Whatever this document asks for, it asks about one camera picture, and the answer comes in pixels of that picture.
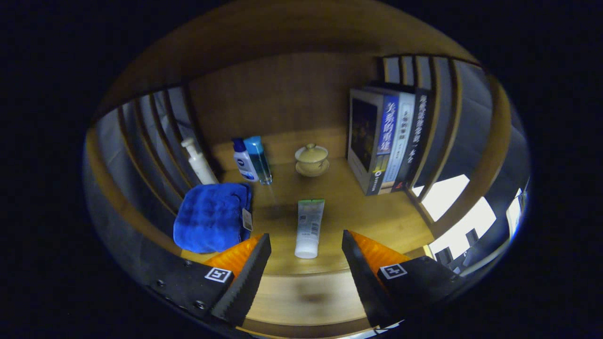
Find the white desk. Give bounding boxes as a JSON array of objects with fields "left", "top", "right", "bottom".
[{"left": 506, "top": 188, "right": 528, "bottom": 236}]

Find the wooden countertop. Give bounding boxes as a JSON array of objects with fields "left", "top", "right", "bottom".
[{"left": 181, "top": 158, "right": 436, "bottom": 276}]

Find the teal bottle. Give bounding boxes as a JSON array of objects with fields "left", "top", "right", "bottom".
[{"left": 244, "top": 136, "right": 273, "bottom": 186}]

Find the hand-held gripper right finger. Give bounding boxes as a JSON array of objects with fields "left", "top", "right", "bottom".
[{"left": 342, "top": 230, "right": 464, "bottom": 329}]

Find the beige lidded tea cup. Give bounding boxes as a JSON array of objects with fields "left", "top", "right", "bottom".
[{"left": 295, "top": 143, "right": 330, "bottom": 178}]

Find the white green cream tube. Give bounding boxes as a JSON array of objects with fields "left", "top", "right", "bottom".
[{"left": 294, "top": 199, "right": 326, "bottom": 259}]

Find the blue towel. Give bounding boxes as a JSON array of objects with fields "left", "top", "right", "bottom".
[{"left": 173, "top": 183, "right": 253, "bottom": 254}]

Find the white pump bottle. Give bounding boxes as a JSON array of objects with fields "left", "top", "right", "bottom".
[{"left": 181, "top": 137, "right": 219, "bottom": 185}]

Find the black spine book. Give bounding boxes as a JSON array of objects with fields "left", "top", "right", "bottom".
[{"left": 393, "top": 87, "right": 432, "bottom": 193}]

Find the white blue lotion bottle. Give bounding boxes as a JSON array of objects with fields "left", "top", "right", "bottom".
[{"left": 232, "top": 138, "right": 260, "bottom": 183}]

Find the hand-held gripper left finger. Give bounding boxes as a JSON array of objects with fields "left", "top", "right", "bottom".
[{"left": 141, "top": 233, "right": 272, "bottom": 328}]

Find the white spine book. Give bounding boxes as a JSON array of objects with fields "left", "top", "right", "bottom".
[{"left": 382, "top": 92, "right": 416, "bottom": 194}]

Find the blue spine book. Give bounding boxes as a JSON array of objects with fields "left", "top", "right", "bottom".
[{"left": 347, "top": 88, "right": 400, "bottom": 196}]

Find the wooden cabinet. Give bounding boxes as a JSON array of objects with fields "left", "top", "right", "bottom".
[{"left": 85, "top": 0, "right": 530, "bottom": 339}]

